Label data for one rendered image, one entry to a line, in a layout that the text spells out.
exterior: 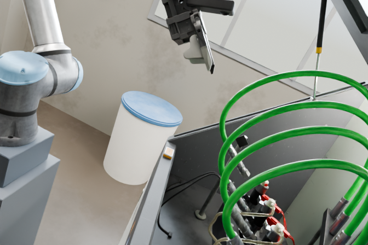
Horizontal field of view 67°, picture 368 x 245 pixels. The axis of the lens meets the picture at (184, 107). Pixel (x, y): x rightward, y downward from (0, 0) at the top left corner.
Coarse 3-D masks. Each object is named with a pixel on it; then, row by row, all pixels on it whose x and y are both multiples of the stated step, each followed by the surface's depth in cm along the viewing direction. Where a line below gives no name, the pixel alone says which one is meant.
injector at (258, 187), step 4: (260, 184) 70; (256, 188) 71; (260, 188) 70; (264, 188) 70; (252, 192) 72; (256, 192) 71; (260, 192) 70; (264, 192) 71; (244, 196) 72; (248, 196) 72; (252, 196) 72; (256, 196) 71; (244, 200) 73; (248, 200) 72; (252, 200) 72; (256, 200) 71; (248, 204) 72; (252, 204) 72; (256, 204) 72; (244, 220) 74
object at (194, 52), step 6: (192, 36) 65; (204, 36) 64; (192, 42) 65; (192, 48) 65; (198, 48) 64; (204, 48) 63; (186, 54) 65; (192, 54) 64; (198, 54) 64; (204, 54) 63; (204, 60) 63; (210, 60) 64; (210, 66) 64
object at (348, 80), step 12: (288, 72) 62; (300, 72) 61; (312, 72) 61; (324, 72) 61; (252, 84) 63; (348, 84) 61; (360, 84) 61; (240, 96) 64; (228, 108) 65; (360, 180) 68; (348, 192) 69
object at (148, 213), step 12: (168, 144) 102; (156, 168) 88; (168, 168) 88; (156, 180) 80; (156, 192) 75; (144, 204) 70; (156, 204) 71; (144, 216) 66; (156, 216) 68; (144, 228) 63; (132, 240) 58; (144, 240) 60
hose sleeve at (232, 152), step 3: (231, 144) 69; (231, 147) 68; (228, 150) 68; (231, 150) 68; (234, 150) 69; (228, 153) 69; (231, 153) 68; (234, 153) 68; (231, 156) 69; (240, 162) 69; (237, 165) 69; (240, 165) 69; (243, 165) 70; (240, 168) 70; (243, 168) 70; (240, 171) 70; (243, 171) 70
